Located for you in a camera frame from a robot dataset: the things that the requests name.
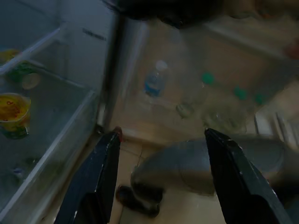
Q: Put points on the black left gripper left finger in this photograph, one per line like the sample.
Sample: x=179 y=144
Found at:
x=93 y=182

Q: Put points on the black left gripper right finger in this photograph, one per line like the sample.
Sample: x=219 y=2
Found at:
x=238 y=186

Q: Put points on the clear fridge door shelf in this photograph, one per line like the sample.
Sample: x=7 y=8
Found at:
x=70 y=130

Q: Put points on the silver fridge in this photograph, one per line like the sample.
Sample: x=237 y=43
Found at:
x=130 y=70

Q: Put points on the black robot foot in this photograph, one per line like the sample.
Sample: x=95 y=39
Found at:
x=140 y=200

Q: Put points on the clear bottle green cap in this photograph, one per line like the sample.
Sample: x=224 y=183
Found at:
x=259 y=98
x=206 y=78
x=240 y=92

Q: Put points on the yellow foil-lid cup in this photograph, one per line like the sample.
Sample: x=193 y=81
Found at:
x=14 y=112
x=8 y=54

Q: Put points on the blue label water bottle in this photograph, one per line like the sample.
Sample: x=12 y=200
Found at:
x=155 y=81

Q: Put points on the green cup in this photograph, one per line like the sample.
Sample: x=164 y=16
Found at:
x=23 y=72

